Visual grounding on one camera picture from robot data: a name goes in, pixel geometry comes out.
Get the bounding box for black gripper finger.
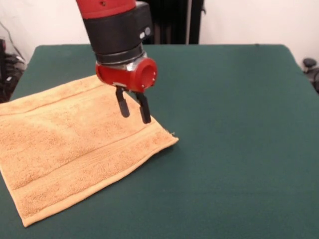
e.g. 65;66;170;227
115;86;131;118
136;91;152;124

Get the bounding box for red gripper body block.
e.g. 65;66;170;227
95;57;159;92

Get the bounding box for tan terry towel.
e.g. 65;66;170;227
0;74;179;228

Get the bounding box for dark green tablecloth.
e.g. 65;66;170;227
0;44;319;239

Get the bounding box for grey office chair base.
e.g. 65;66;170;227
0;39;26;103
302;58;319;94

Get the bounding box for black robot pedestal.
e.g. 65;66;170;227
148;0;208;46

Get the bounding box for thin grey wall cable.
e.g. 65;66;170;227
0;19;25;62

